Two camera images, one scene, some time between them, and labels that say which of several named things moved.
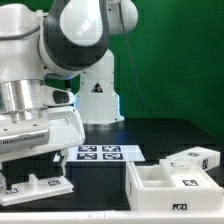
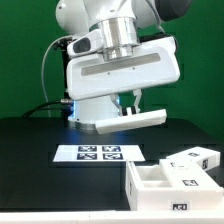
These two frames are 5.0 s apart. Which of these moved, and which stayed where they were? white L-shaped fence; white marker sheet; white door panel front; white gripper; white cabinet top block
Moved: white gripper; white door panel front
Stayed: white cabinet top block; white L-shaped fence; white marker sheet
